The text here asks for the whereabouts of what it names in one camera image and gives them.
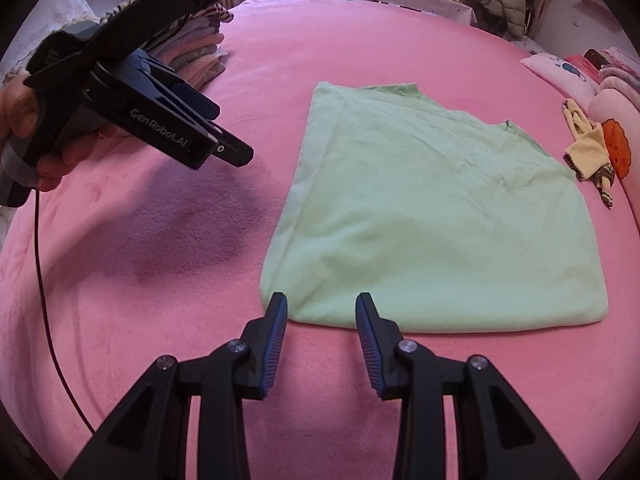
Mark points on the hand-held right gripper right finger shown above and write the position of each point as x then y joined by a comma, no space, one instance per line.
370,355

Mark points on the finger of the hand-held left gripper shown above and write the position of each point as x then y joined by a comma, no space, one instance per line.
230,150
197,101

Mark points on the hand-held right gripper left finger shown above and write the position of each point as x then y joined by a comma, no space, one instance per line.
272,350

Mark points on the green t-shirt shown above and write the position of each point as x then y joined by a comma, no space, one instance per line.
425,210

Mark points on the stack of folded clothes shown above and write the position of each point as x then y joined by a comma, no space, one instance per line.
200,50

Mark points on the person's left hand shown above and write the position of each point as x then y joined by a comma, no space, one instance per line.
55,165

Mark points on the white lace cover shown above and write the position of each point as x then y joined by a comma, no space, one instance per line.
55,5

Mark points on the pink bed blanket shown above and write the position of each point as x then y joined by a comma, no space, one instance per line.
150,310

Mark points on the table with white cloth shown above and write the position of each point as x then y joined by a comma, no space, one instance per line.
425,2

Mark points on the yellow small garment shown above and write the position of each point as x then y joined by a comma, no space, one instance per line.
590,145

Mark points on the plush cushion with orange patch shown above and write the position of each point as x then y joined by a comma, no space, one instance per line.
617,140

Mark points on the white pillow with blue print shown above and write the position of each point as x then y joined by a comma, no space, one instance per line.
555,70

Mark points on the dark brown pouch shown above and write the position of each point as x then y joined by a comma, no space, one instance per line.
595,56

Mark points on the pink folded bedding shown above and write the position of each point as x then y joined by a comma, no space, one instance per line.
622,62

